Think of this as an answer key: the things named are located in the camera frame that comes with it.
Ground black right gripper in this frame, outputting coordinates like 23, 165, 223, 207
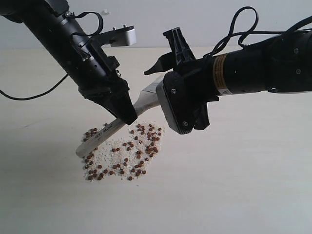
144, 27, 219, 130

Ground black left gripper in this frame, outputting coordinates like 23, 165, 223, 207
64, 34, 137, 125

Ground white paint brush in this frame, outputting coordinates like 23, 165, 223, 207
76, 75, 164, 157

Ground brown and white grain pile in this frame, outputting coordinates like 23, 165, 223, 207
82, 121, 165, 182

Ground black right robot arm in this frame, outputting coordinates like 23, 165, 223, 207
145, 28, 312, 135

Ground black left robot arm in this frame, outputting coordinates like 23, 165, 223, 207
0, 0, 137, 124

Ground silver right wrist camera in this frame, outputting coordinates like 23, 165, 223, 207
156, 72, 195, 135

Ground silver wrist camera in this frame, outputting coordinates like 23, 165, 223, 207
156, 72, 195, 135
97, 25, 137, 47

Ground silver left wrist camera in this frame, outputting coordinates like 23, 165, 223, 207
97, 25, 137, 47

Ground small white wall fixture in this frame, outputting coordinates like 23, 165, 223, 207
102, 9, 110, 15

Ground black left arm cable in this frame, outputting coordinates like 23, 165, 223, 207
0, 11, 104, 101

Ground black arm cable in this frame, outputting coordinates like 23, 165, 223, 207
203, 6, 312, 59
0, 11, 104, 101

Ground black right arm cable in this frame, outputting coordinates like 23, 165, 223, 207
203, 6, 312, 59

